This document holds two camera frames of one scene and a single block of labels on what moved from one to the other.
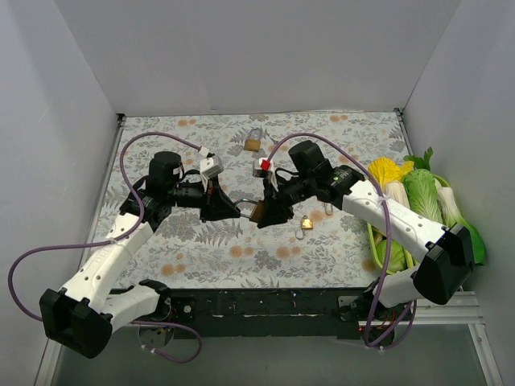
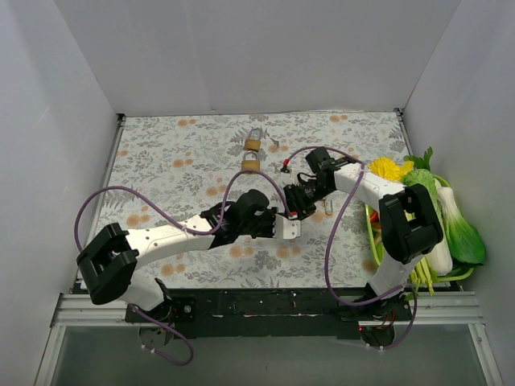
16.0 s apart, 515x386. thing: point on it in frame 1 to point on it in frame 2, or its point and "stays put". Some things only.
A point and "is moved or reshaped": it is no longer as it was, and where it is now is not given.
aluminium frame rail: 455,310 stays put
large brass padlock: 253,144 stays put
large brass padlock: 257,212 is moved or reshaped
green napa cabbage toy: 423,190 stays put
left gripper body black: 209,199 to 269,222
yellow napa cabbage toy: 385,170 stays put
